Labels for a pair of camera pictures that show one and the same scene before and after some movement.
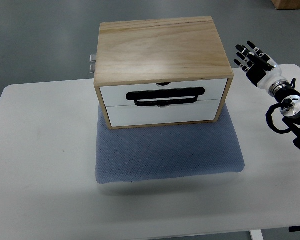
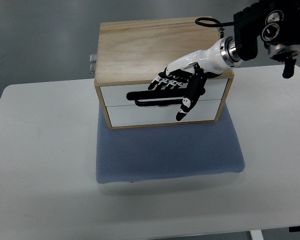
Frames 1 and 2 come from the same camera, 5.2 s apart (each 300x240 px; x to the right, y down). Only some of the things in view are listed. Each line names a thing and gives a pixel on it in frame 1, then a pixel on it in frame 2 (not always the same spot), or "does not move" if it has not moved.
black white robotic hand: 261,69 → 185,78
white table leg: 256,234 does not move
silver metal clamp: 92,60 does not move
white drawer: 115,96 does not move
